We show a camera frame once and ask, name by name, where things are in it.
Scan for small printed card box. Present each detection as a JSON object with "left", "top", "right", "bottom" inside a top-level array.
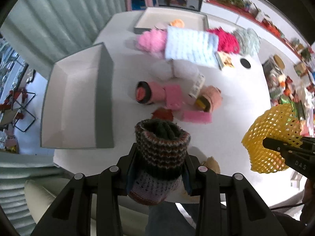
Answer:
[{"left": 215, "top": 52, "right": 234, "bottom": 70}]

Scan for tan knitted sock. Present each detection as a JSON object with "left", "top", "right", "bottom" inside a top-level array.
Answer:
[{"left": 201, "top": 156, "right": 221, "bottom": 174}]

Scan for large grey open box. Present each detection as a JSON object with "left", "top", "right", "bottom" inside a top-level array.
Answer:
[{"left": 41, "top": 43, "right": 114, "bottom": 149}]

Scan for red felt piece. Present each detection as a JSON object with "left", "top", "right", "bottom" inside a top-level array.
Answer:
[{"left": 151, "top": 107, "right": 174, "bottom": 122}]

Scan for red fluffy yarn ball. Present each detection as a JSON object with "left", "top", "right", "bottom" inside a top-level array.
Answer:
[{"left": 207, "top": 28, "right": 240, "bottom": 54}]

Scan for white printed tissue pack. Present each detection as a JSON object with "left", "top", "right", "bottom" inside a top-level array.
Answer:
[{"left": 188, "top": 73, "right": 205, "bottom": 99}]

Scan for orange small toy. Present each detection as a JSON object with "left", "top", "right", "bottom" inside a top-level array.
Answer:
[{"left": 169, "top": 19, "right": 185, "bottom": 28}]

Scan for flat grey tray box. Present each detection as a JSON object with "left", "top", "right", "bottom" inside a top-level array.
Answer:
[{"left": 133, "top": 7, "right": 209, "bottom": 34}]

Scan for striped knitted sock roll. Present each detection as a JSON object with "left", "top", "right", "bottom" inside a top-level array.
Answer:
[{"left": 129, "top": 119, "right": 191, "bottom": 206}]

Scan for pink sponge block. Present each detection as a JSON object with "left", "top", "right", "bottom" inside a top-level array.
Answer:
[
  {"left": 164, "top": 84, "right": 183, "bottom": 111},
  {"left": 181, "top": 110, "right": 212, "bottom": 124}
]

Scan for yellow foam fruit net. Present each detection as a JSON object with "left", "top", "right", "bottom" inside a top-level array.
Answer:
[{"left": 241, "top": 103, "right": 302, "bottom": 174}]

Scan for fluffy pink yarn ball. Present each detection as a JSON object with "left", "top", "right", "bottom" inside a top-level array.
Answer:
[{"left": 136, "top": 29, "right": 167, "bottom": 54}]

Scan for pink black sock roll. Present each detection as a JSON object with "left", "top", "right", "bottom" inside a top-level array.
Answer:
[{"left": 135, "top": 81, "right": 166, "bottom": 105}]

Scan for light blue knitted cloth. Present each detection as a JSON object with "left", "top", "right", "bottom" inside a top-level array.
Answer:
[{"left": 164, "top": 26, "right": 219, "bottom": 68}]

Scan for pale green curtain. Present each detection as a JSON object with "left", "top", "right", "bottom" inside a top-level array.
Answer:
[{"left": 1, "top": 0, "right": 126, "bottom": 79}]

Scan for grey-green fluffy yarn ball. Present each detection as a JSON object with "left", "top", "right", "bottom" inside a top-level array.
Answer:
[{"left": 233, "top": 28, "right": 260, "bottom": 56}]

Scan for black folding chair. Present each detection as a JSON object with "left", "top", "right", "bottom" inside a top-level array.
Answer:
[{"left": 5, "top": 88, "right": 36, "bottom": 133}]

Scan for white cloth bundle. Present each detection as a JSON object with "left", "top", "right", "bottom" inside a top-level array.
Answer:
[{"left": 150, "top": 60, "right": 200, "bottom": 81}]

